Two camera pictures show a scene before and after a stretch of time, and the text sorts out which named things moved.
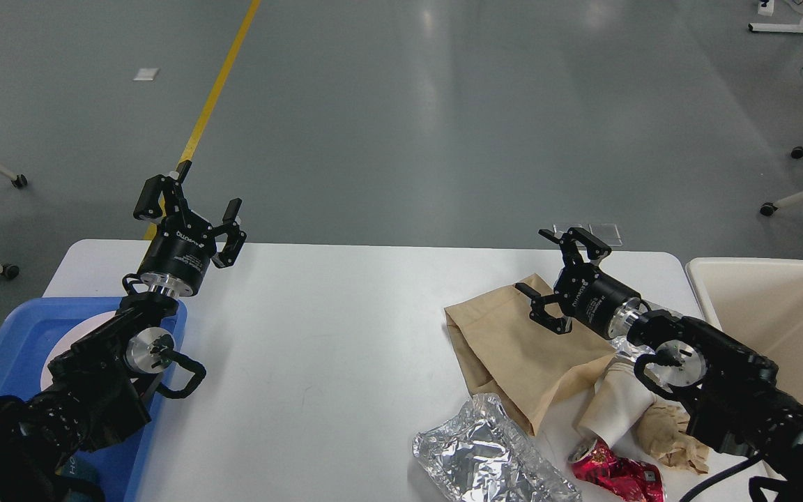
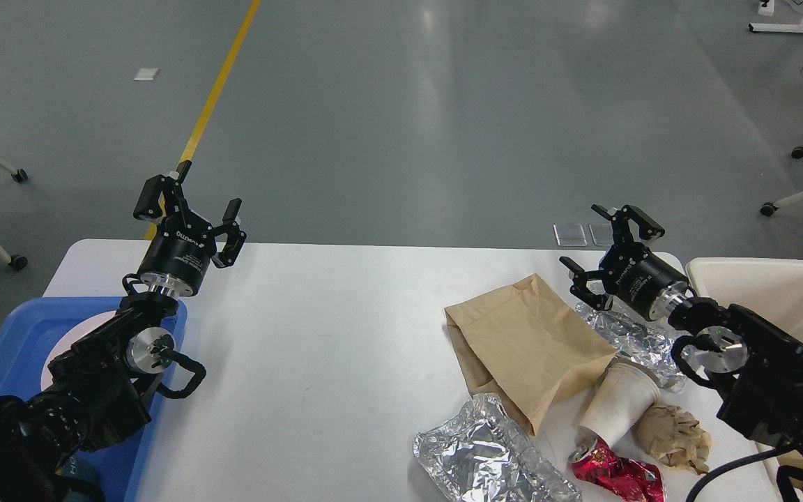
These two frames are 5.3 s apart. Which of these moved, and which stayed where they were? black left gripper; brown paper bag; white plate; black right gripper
Moved: black right gripper
Stayed: white plate; brown paper bag; black left gripper
